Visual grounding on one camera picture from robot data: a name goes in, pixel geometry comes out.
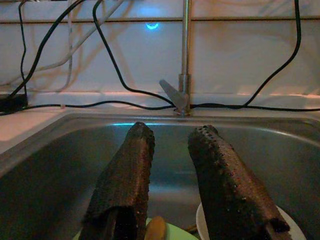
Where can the green plate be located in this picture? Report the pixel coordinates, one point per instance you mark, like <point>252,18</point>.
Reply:
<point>180,235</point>

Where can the white plate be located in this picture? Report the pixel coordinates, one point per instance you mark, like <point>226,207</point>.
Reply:
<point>293,230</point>

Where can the black power adapter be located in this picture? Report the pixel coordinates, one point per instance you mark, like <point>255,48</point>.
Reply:
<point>12,102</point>

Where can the stainless steel sink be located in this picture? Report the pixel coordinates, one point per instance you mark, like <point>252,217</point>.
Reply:
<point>62,162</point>

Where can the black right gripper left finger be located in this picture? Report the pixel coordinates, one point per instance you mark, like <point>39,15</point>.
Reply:
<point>125,180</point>

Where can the steel sink faucet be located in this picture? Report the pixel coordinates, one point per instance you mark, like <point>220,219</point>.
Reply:
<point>185,50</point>

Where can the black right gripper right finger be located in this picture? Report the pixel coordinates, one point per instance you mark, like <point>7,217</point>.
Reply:
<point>225,187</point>

